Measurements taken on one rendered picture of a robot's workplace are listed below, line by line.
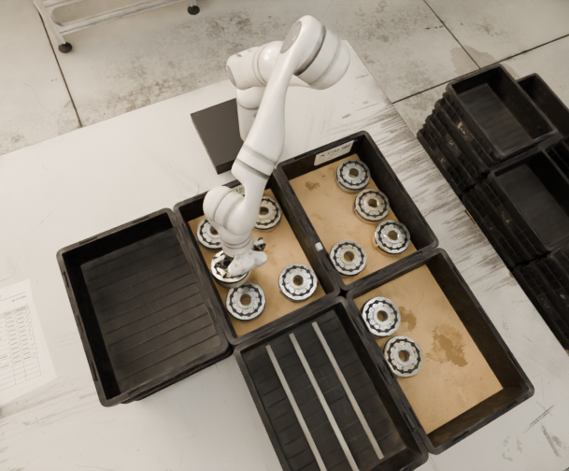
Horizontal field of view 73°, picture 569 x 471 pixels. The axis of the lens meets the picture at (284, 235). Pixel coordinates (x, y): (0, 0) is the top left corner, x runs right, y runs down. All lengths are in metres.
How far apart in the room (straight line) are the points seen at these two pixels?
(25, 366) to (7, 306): 0.19
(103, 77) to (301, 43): 2.09
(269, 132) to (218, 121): 0.72
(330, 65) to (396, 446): 0.86
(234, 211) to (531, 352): 1.03
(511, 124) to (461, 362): 1.22
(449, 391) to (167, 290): 0.78
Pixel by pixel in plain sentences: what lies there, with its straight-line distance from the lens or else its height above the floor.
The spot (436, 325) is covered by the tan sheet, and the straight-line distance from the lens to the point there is 1.13.
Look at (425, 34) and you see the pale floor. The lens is 3.03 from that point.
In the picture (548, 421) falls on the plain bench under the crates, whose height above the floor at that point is 0.70.
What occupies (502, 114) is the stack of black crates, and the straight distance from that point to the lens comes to 2.06.
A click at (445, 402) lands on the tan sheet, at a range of 1.12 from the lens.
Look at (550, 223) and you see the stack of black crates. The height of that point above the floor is 0.38.
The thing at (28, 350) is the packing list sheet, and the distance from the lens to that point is 1.33.
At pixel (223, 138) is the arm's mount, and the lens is 1.35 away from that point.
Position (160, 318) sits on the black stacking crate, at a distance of 1.07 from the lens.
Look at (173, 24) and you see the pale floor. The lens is 2.89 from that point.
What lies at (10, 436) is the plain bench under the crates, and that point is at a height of 0.70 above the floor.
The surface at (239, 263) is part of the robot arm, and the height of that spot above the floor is 1.03.
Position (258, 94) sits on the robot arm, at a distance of 1.17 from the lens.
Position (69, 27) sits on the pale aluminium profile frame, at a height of 0.13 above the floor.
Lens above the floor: 1.85
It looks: 69 degrees down
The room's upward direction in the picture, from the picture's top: 9 degrees clockwise
